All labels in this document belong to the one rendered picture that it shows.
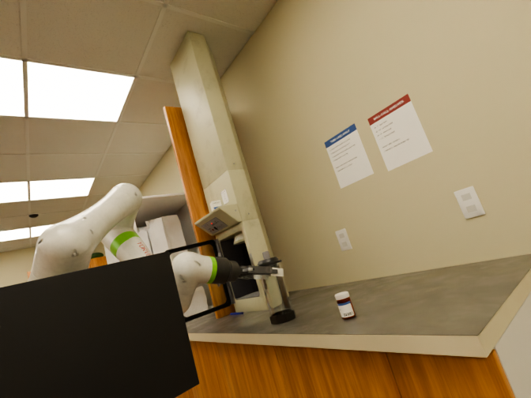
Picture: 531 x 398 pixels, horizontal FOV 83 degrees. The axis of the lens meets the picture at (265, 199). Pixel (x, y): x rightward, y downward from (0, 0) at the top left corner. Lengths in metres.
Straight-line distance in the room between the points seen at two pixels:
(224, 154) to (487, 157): 1.20
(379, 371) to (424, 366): 0.13
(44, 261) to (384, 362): 0.88
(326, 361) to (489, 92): 1.08
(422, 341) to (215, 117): 1.49
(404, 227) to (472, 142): 0.44
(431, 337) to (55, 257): 0.88
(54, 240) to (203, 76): 1.34
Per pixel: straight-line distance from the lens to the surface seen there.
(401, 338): 0.78
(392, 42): 1.59
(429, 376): 0.83
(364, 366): 0.92
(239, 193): 1.65
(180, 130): 2.13
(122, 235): 1.29
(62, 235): 0.92
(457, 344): 0.73
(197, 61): 2.02
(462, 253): 1.45
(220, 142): 1.74
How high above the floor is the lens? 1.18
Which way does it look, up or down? 11 degrees up
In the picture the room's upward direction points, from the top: 17 degrees counter-clockwise
